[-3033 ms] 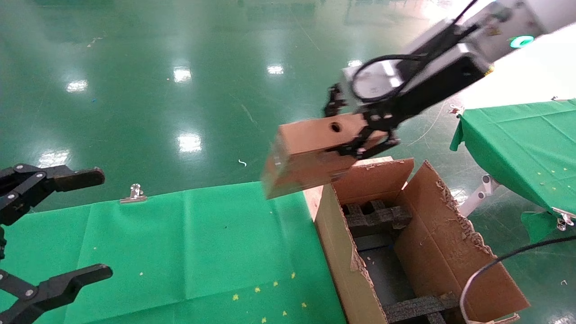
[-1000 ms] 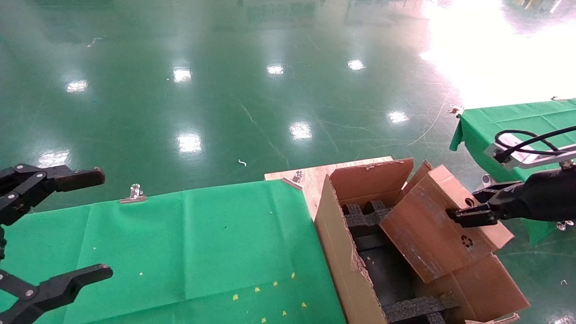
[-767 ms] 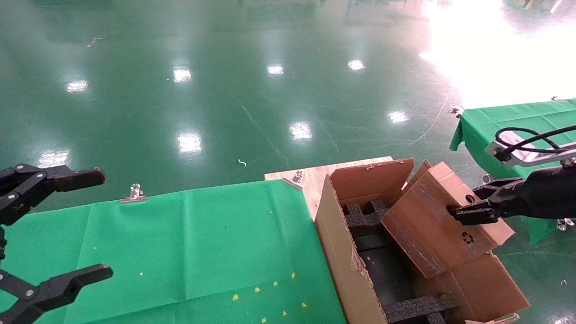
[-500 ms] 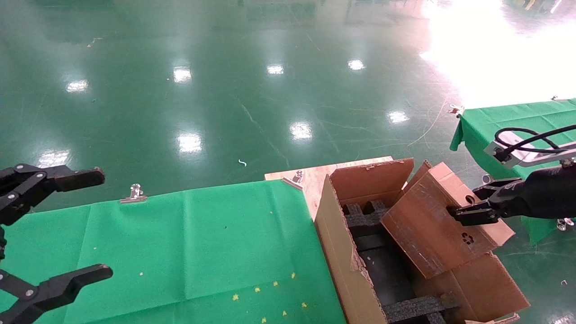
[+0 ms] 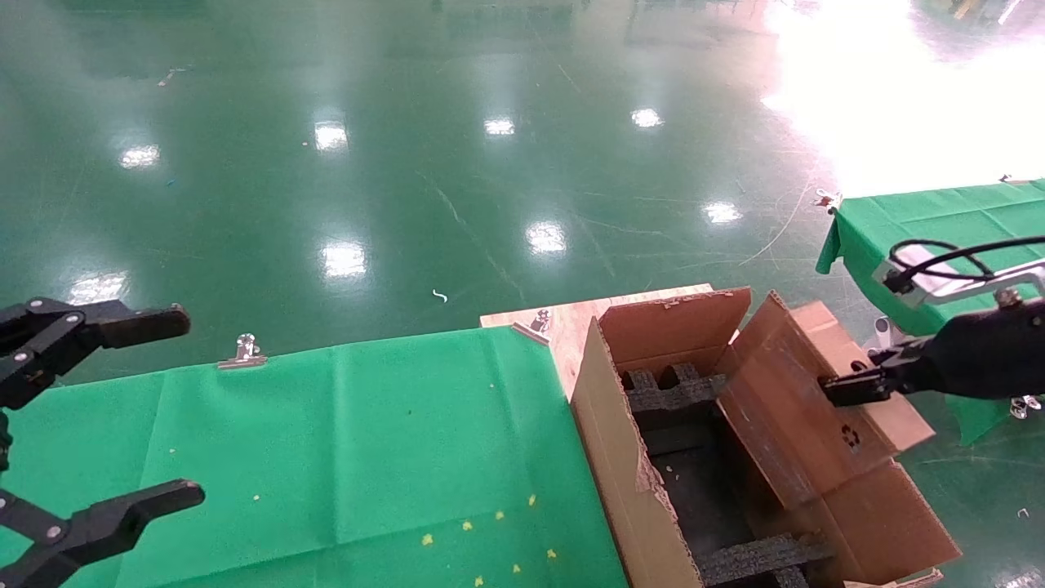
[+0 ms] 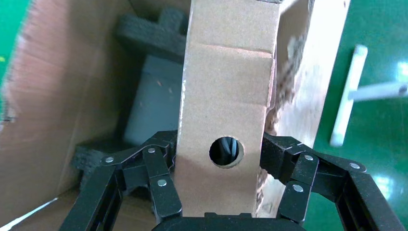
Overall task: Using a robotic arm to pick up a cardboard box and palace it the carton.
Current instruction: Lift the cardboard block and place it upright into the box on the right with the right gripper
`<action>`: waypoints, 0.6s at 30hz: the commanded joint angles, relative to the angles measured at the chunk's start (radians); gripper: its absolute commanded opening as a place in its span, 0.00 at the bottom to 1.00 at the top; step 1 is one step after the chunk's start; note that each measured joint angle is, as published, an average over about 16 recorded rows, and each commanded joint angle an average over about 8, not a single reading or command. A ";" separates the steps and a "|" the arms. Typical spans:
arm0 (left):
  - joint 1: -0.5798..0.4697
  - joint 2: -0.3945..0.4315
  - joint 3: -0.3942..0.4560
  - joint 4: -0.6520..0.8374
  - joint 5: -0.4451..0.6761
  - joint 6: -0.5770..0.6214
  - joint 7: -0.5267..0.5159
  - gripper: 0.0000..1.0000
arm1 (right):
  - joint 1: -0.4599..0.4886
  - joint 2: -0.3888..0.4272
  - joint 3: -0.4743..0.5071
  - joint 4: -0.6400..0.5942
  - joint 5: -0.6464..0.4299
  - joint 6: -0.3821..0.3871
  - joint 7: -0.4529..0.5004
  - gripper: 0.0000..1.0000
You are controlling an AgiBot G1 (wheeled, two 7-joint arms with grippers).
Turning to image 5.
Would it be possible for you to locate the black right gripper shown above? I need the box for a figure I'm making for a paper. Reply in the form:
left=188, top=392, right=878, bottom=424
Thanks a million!
left=820, top=297, right=1045, bottom=408

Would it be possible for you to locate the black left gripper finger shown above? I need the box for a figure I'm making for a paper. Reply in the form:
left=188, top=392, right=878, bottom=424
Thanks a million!
left=0, top=479, right=206, bottom=588
left=0, top=297, right=193, bottom=412

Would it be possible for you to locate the large open cardboard carton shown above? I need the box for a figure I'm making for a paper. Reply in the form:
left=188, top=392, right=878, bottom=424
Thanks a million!
left=569, top=285, right=963, bottom=588

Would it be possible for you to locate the black foam bottom liner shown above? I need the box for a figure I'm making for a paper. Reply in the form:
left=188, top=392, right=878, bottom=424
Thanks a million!
left=643, top=407, right=770, bottom=558

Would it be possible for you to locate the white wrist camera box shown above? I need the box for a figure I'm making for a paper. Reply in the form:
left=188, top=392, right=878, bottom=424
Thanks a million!
left=872, top=261, right=993, bottom=310

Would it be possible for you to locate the silver camera mounting bracket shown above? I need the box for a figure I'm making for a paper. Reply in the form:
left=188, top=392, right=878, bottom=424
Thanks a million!
left=923, top=259, right=1045, bottom=310

